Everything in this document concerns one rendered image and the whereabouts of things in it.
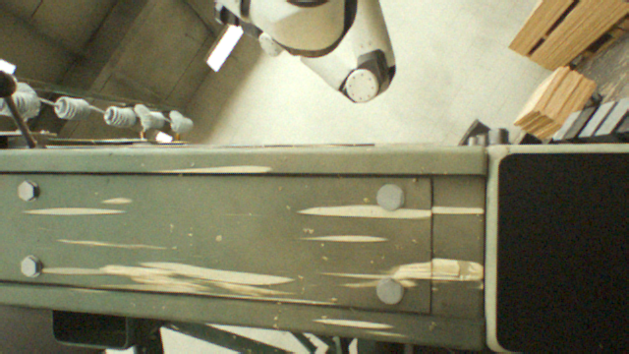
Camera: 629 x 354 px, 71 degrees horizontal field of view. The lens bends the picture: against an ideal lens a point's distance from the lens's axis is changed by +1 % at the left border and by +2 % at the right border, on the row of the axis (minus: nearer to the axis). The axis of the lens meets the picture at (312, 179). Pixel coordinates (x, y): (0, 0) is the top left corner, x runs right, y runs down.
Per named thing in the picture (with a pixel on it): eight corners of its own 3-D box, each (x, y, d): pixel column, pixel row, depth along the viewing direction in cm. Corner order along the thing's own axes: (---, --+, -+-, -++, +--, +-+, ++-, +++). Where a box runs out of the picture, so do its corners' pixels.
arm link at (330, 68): (314, 66, 116) (371, 109, 114) (299, 70, 108) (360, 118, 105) (336, 30, 111) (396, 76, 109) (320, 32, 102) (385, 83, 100)
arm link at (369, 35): (409, 85, 110) (384, -6, 105) (397, 93, 99) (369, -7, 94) (367, 97, 115) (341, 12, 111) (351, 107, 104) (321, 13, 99)
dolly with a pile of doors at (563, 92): (611, 88, 344) (563, 63, 351) (575, 145, 343) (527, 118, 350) (575, 109, 404) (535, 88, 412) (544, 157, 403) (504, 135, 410)
